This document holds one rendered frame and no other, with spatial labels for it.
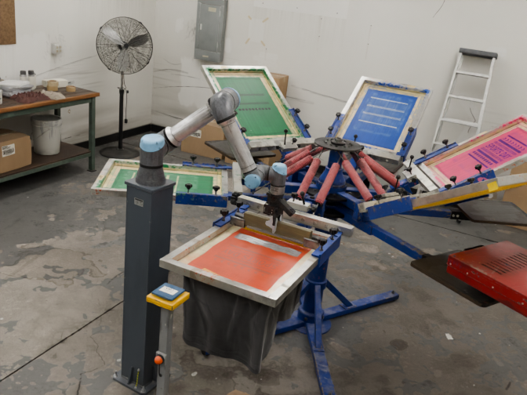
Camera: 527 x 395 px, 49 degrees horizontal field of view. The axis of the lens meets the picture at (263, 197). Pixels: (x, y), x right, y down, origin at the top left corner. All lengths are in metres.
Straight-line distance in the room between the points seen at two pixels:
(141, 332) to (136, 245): 0.50
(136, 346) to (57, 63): 4.29
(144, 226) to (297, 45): 4.66
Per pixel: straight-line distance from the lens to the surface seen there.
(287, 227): 2.99
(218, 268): 2.71
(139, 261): 3.11
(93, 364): 3.70
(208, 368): 3.67
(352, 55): 7.04
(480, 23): 6.74
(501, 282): 2.76
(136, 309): 3.25
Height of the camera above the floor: 2.22
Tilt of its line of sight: 21 degrees down
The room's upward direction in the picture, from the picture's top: 7 degrees clockwise
